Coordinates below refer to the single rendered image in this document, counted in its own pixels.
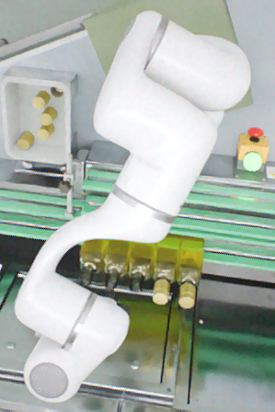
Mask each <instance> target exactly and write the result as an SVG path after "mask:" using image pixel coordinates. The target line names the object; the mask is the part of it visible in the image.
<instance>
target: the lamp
mask: <svg viewBox="0 0 275 412"><path fill-rule="evenodd" d="M244 164H245V167H246V169H248V170H256V169H259V168H260V167H261V166H262V156H261V154H260V153H258V152H256V151H249V152H247V153H246V154H245V156H244Z"/></svg>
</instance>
